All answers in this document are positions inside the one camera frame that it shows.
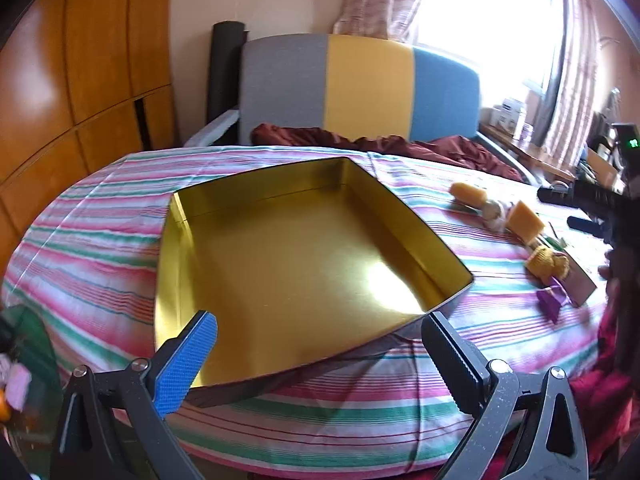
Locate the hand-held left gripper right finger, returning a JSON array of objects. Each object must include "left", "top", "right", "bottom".
[{"left": 421, "top": 311, "right": 591, "bottom": 480}]

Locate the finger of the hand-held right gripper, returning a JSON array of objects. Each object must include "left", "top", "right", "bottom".
[
  {"left": 567, "top": 216, "right": 608, "bottom": 237},
  {"left": 537, "top": 184, "right": 606, "bottom": 207}
]

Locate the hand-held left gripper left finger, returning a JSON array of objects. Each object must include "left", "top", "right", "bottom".
[{"left": 50, "top": 310, "right": 221, "bottom": 480}]

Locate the purple snack packet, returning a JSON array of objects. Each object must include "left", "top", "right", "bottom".
[{"left": 536, "top": 285, "right": 571, "bottom": 323}]

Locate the gold tin box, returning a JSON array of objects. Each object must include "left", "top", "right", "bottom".
[{"left": 154, "top": 156, "right": 475, "bottom": 408}]

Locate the person's right forearm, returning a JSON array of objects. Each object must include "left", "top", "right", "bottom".
[{"left": 607, "top": 250, "right": 640, "bottom": 361}]

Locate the cardboard box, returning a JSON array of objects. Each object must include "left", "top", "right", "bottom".
[{"left": 585, "top": 147, "right": 621, "bottom": 186}]

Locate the wooden side table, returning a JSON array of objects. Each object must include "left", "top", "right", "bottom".
[{"left": 480, "top": 122, "right": 576, "bottom": 183}]

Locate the yellow knitted toy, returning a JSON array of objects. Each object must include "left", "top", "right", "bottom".
[{"left": 525, "top": 247, "right": 571, "bottom": 281}]

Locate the white blue label box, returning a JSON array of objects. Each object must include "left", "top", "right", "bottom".
[{"left": 490, "top": 97, "right": 528, "bottom": 138}]

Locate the maroon duvet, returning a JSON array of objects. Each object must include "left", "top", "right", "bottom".
[{"left": 250, "top": 122, "right": 523, "bottom": 183}]

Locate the striped bed sheet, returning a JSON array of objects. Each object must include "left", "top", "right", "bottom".
[{"left": 2, "top": 145, "right": 608, "bottom": 478}]

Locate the green glass table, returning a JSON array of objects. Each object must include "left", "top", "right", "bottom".
[{"left": 0, "top": 305, "right": 66, "bottom": 480}]

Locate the pink blanket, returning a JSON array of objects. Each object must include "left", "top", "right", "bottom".
[{"left": 570, "top": 305, "right": 640, "bottom": 466}]

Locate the pink small item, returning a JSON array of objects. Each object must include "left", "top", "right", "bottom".
[{"left": 5, "top": 362, "right": 33, "bottom": 408}]

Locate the window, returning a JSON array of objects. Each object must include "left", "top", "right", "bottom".
[{"left": 415, "top": 0, "right": 566, "bottom": 96}]

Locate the grey yellow blue headboard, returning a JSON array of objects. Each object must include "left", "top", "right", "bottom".
[{"left": 239, "top": 33, "right": 482, "bottom": 145}]

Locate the black rolled mat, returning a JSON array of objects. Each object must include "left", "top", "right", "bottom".
[{"left": 207, "top": 21, "right": 248, "bottom": 128}]

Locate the wooden wardrobe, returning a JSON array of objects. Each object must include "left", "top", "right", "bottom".
[{"left": 0, "top": 0, "right": 181, "bottom": 241}]

